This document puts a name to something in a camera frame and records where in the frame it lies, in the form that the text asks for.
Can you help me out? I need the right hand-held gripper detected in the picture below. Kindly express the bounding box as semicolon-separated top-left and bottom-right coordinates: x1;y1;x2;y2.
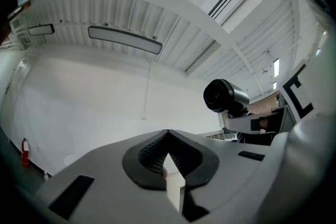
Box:
225;34;336;224

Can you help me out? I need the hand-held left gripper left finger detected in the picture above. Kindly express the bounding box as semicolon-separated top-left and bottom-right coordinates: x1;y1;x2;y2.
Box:
34;130;184;224

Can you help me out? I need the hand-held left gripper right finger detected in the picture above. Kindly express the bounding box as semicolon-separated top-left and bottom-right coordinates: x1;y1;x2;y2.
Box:
167;130;274;222

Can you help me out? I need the small bright ceiling light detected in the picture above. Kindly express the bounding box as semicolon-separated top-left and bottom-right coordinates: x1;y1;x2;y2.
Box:
272;58;280;78

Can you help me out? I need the red fire extinguisher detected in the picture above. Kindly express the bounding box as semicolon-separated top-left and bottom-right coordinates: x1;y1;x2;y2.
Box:
21;137;30;168

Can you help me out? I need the long ceiling light panel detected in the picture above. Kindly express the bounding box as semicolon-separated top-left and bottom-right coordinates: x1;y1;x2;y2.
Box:
88;25;163;55

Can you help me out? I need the short ceiling light panel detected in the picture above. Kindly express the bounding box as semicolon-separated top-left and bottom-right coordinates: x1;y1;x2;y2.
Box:
28;24;55;36

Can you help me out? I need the black cylindrical gripper camera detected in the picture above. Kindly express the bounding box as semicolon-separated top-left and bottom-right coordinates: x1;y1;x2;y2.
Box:
203;78;250;115

